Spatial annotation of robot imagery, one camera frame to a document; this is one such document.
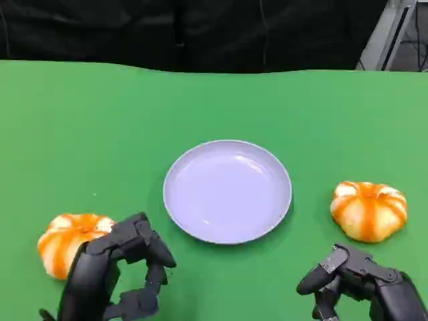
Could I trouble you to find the black background cables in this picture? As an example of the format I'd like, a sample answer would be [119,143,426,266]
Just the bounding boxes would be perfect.
[399,0,428,72]

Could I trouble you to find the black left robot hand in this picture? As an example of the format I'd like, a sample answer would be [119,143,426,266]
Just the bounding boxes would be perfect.
[57,211,177,321]

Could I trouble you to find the grey metal stand frame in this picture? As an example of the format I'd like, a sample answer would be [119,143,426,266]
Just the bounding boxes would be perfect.
[355,0,428,73]

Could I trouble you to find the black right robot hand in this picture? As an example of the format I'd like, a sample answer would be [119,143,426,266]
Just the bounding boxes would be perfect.
[296,243,428,321]

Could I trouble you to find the orange white toy bread roll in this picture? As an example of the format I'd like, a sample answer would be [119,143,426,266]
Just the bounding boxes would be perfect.
[37,213,116,280]
[330,181,409,243]

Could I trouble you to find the black backdrop curtain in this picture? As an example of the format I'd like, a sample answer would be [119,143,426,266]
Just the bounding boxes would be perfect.
[0,0,389,74]

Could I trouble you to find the green table cloth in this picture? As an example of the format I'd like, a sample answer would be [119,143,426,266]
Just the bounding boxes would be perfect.
[0,60,428,321]

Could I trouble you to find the lilac plate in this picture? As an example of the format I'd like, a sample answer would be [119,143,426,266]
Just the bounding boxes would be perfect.
[163,139,294,246]

